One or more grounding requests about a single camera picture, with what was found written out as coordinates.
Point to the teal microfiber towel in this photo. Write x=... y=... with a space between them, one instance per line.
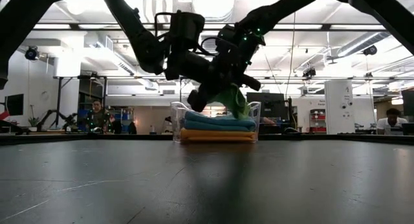
x=210 y=127

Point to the white rectangular ceiling duct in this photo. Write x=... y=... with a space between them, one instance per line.
x=113 y=59

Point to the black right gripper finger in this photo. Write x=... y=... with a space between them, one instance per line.
x=252 y=83

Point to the light blue microfiber towel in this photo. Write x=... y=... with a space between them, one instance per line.
x=213 y=118

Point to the small grey box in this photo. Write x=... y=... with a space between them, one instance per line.
x=88 y=73

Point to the orange microfiber towel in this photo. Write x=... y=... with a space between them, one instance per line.
x=216 y=136

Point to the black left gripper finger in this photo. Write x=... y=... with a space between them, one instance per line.
x=199 y=99

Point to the red angled object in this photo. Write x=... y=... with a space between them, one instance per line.
x=4 y=115

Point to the black ceiling-mounted camera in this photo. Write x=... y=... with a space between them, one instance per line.
x=370 y=50
x=309 y=72
x=31 y=53

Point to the black computer monitor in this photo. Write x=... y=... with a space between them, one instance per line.
x=408 y=102
x=268 y=102

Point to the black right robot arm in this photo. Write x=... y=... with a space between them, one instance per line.
x=291 y=4

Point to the white room pillar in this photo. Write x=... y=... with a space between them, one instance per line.
x=339 y=107

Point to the overhead light bar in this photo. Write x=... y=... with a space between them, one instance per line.
x=74 y=26

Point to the red storage shelf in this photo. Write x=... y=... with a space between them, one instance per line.
x=317 y=128

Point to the green microfiber towel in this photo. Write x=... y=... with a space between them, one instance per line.
x=236 y=101

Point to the clear plastic bin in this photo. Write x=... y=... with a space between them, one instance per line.
x=176 y=120

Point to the black background robot arm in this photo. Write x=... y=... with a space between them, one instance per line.
x=53 y=115

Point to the silver slanted ceiling duct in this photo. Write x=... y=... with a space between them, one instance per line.
x=362 y=42

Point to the small black monitor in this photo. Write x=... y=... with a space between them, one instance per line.
x=14 y=104

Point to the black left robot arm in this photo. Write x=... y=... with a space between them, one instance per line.
x=19 y=23

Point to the person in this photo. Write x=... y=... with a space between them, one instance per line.
x=97 y=115
x=391 y=122

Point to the small potted plant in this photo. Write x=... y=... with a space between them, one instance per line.
x=33 y=122

